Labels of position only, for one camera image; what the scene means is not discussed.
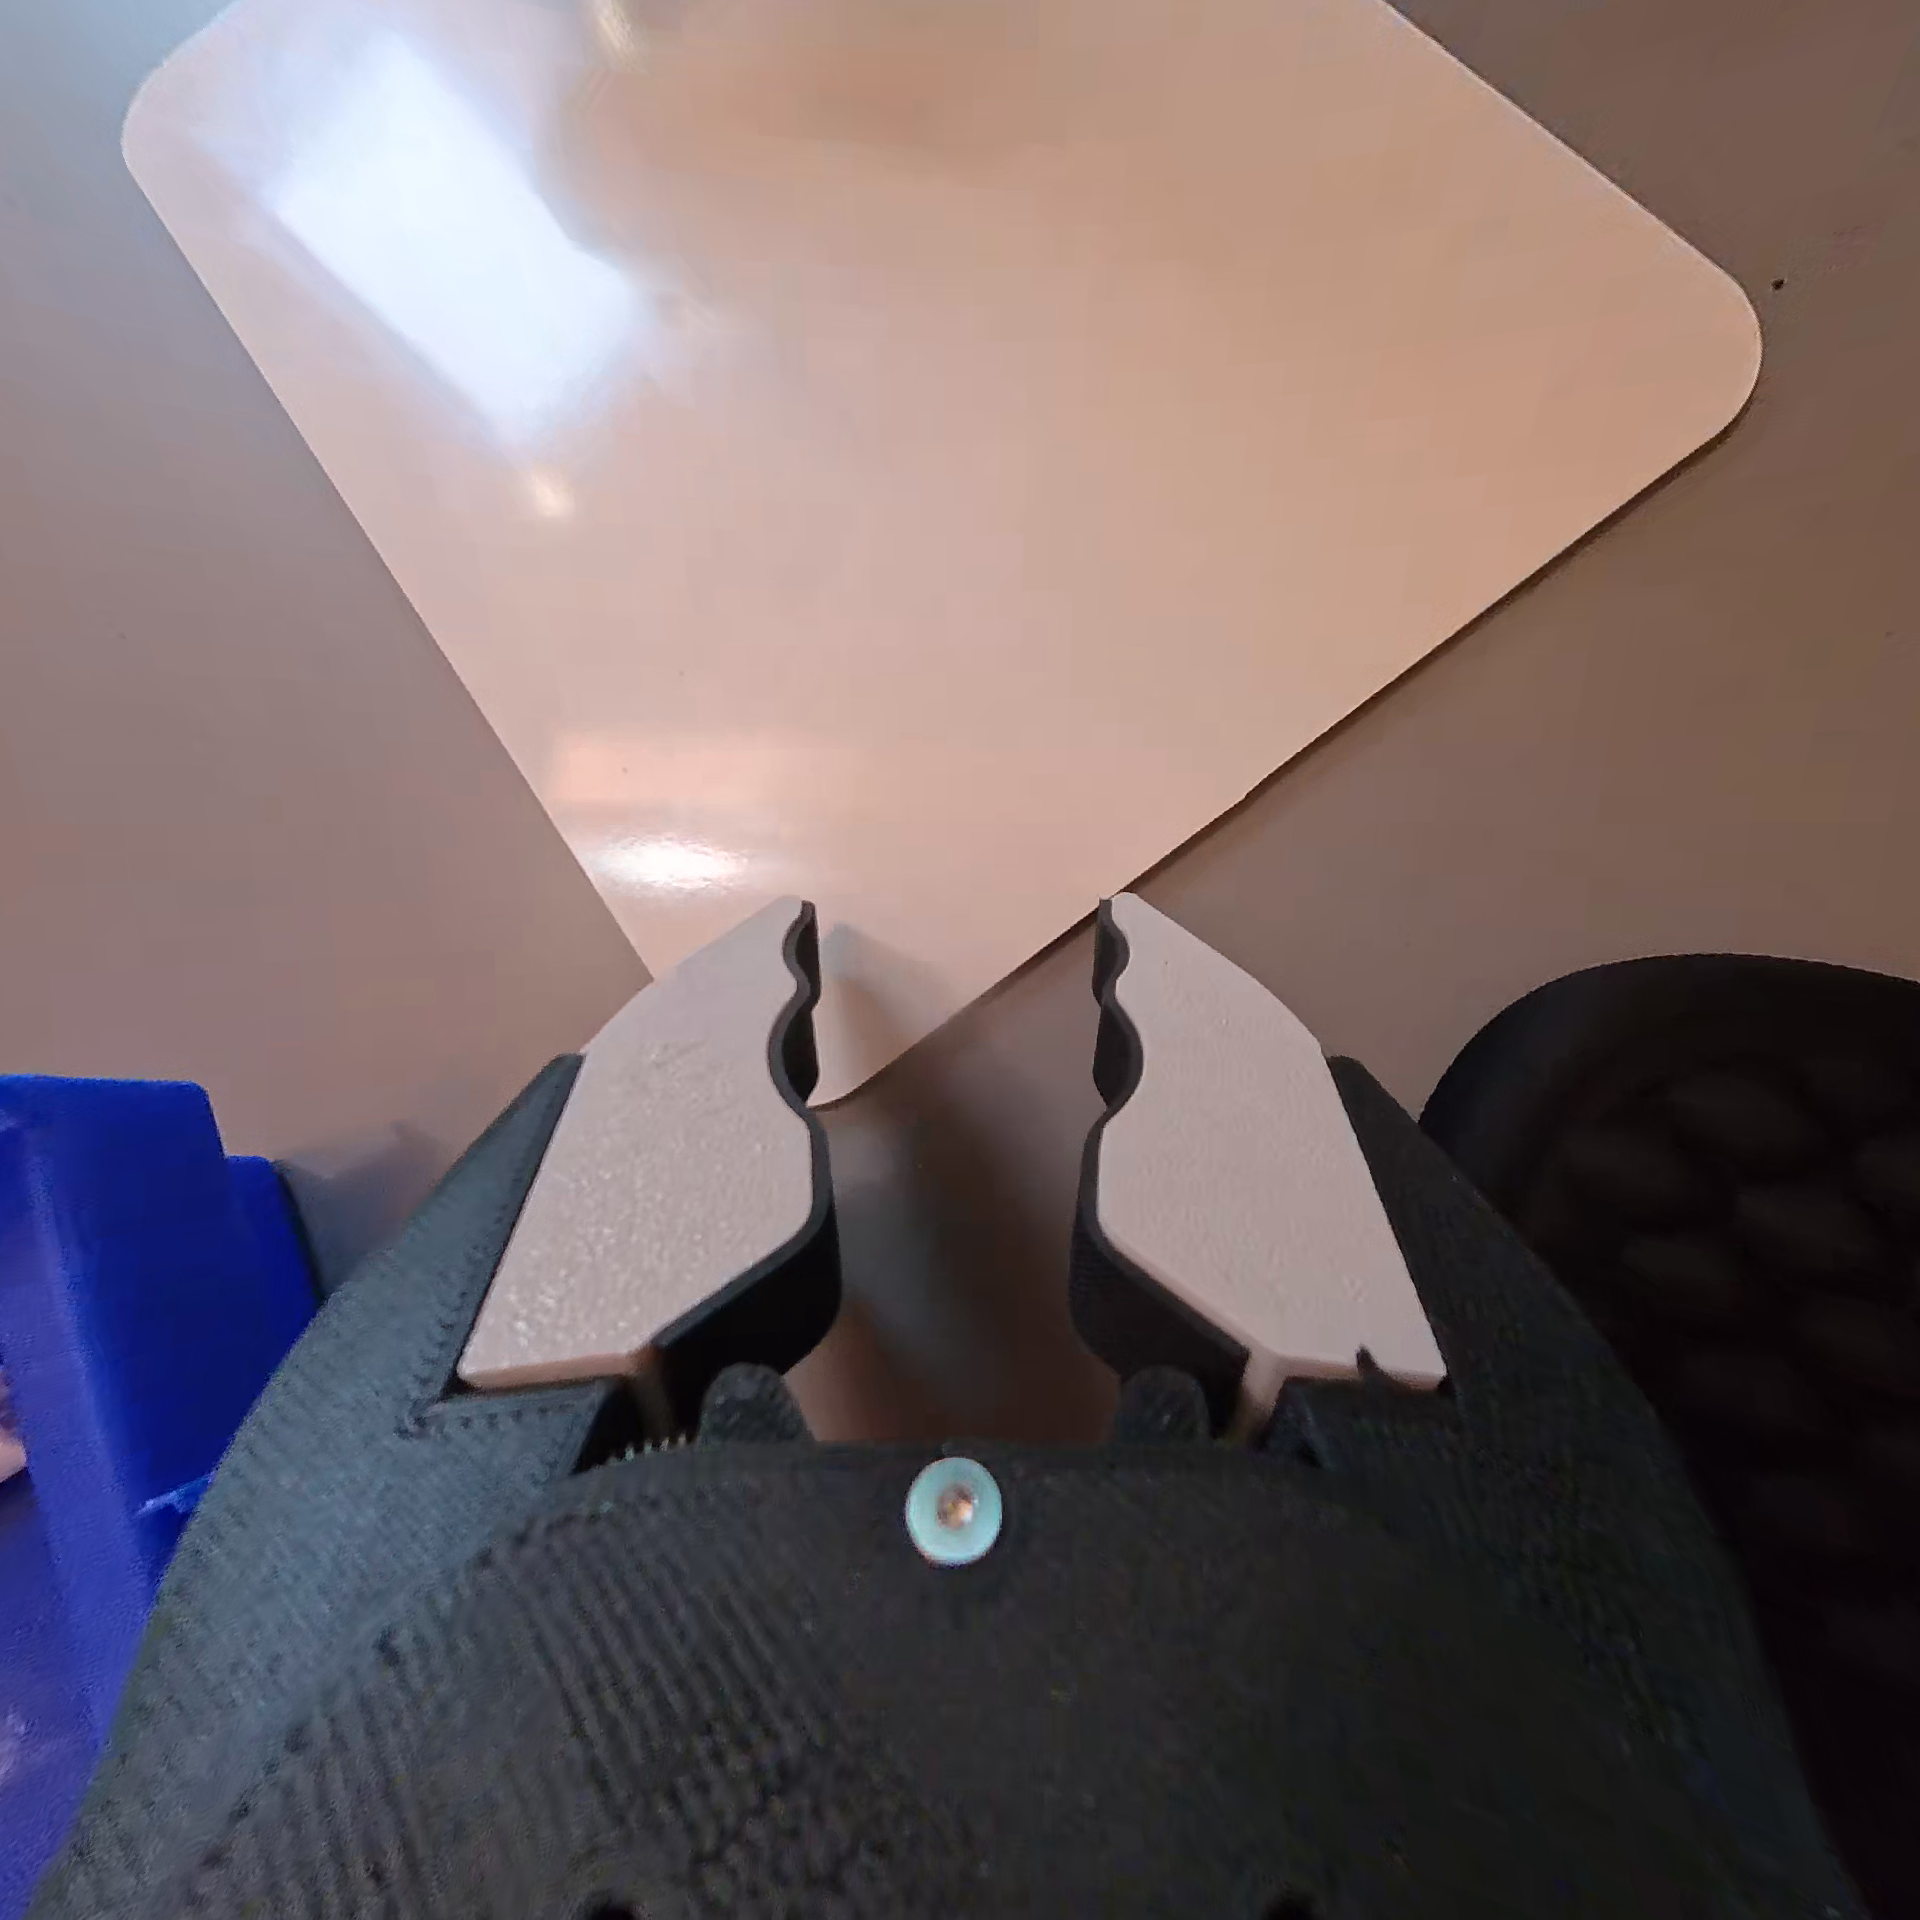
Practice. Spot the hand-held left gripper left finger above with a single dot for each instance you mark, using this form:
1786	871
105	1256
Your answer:
659	1185

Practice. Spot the blue plastic bin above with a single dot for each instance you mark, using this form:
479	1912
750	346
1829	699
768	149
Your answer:
122	1276

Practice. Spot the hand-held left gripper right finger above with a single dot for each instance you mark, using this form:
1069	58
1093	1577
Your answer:
1245	1185

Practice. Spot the black mesh armrest pad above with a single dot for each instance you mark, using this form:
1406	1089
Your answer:
1724	1200

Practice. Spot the small white whiteboard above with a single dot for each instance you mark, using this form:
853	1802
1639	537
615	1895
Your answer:
973	451

